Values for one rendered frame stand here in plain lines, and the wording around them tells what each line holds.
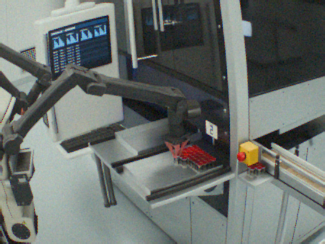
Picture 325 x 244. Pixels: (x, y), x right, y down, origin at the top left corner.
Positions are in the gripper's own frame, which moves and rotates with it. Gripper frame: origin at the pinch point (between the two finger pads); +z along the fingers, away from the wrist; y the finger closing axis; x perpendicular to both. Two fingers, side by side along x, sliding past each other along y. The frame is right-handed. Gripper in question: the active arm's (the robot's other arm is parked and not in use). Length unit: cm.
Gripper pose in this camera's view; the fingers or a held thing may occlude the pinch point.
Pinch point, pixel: (176, 155)
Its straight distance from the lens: 186.9
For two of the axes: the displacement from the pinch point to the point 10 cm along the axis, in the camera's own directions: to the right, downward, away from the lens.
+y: 7.2, -3.1, 6.2
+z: 0.5, 9.2, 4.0
